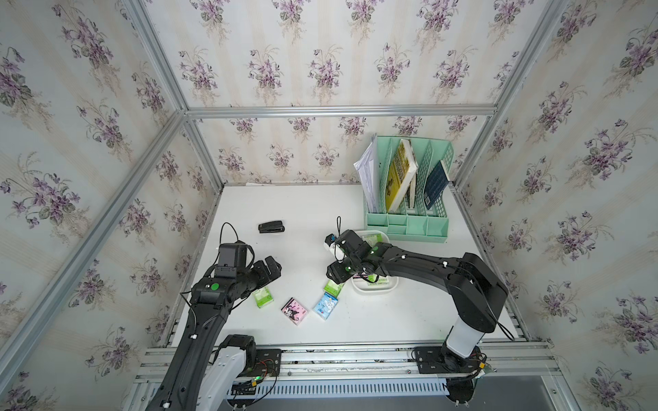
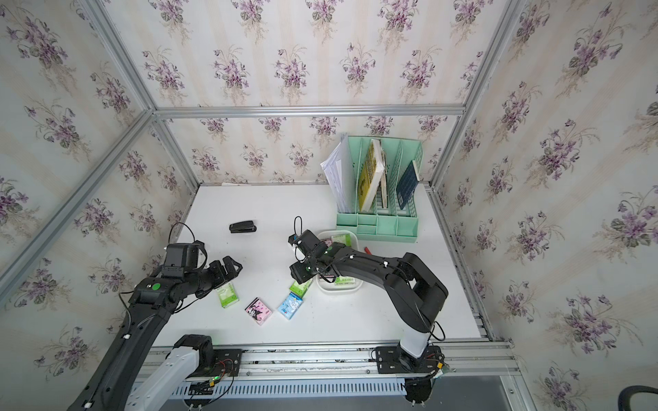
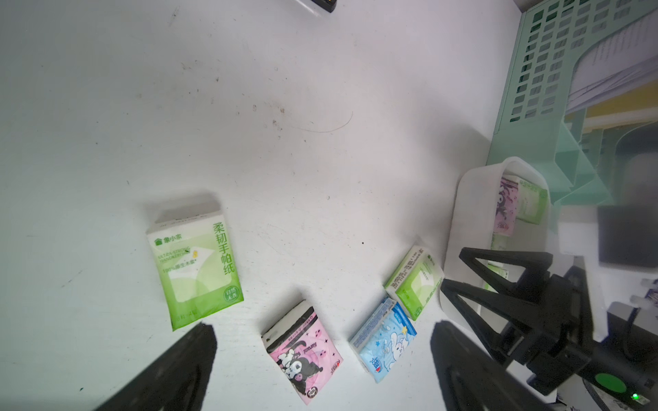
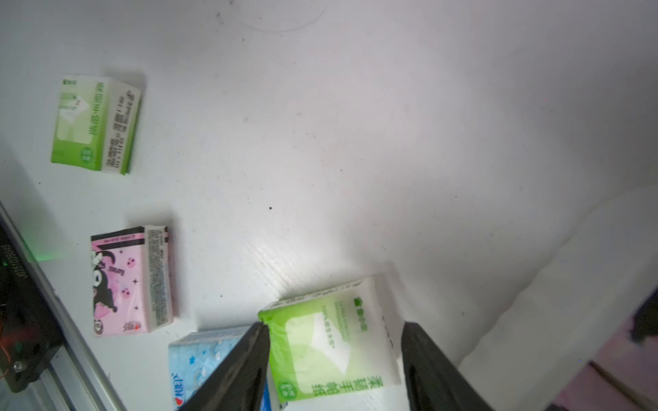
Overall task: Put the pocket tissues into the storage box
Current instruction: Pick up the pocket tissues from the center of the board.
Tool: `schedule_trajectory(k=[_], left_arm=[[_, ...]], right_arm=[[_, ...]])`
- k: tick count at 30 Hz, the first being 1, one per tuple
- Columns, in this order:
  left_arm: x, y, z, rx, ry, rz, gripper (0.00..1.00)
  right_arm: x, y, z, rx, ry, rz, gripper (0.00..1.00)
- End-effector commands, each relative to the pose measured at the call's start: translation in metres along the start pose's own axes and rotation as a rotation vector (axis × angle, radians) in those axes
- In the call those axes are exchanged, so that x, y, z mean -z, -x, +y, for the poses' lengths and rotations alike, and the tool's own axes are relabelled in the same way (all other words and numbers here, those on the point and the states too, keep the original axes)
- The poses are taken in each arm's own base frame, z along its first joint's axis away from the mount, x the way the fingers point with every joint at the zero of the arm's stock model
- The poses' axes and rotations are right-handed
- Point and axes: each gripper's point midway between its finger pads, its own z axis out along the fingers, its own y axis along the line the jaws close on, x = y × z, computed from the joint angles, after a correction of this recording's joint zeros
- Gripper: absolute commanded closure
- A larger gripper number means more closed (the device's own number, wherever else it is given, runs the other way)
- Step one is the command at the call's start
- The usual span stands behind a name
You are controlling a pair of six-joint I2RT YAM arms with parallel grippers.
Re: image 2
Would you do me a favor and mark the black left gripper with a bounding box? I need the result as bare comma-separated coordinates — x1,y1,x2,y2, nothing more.
181,253,243,298

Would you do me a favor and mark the green tissue pack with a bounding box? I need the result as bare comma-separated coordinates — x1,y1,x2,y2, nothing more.
217,283,239,309
334,276,357,287
290,279,313,299
331,234,352,247

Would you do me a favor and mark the pink tissue pack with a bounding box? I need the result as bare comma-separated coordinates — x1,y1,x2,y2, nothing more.
244,297,272,325

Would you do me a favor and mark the blue tissue pack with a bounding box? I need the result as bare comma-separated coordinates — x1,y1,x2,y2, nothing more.
278,292,303,320

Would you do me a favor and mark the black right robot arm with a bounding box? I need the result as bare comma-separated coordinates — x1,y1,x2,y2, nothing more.
288,229,449,360

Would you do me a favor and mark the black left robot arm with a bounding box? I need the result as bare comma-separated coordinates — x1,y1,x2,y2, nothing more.
69,256,243,410

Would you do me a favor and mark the white storage box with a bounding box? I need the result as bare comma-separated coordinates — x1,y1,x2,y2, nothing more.
317,229,363,295

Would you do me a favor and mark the black stapler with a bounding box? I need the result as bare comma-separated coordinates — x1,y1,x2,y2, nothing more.
229,220,257,234

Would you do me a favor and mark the white paper stack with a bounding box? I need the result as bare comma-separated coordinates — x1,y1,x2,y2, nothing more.
320,133,354,213

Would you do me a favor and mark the yellow cover book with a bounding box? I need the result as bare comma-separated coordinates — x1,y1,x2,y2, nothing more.
356,139,386,213

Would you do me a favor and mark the mint green desk organizer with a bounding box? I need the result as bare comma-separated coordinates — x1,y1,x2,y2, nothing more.
336,136,423,243

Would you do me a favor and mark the dark blue book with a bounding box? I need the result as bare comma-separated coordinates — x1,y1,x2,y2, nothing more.
396,160,420,210

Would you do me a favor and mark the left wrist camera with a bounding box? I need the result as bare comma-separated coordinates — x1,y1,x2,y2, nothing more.
161,241,207,277

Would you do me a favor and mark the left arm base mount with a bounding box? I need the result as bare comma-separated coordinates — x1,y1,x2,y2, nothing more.
173,334,243,398

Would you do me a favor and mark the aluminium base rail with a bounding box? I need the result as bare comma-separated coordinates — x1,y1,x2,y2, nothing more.
122,338,520,402

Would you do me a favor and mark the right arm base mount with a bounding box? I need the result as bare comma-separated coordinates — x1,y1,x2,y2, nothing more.
370,344,451,406

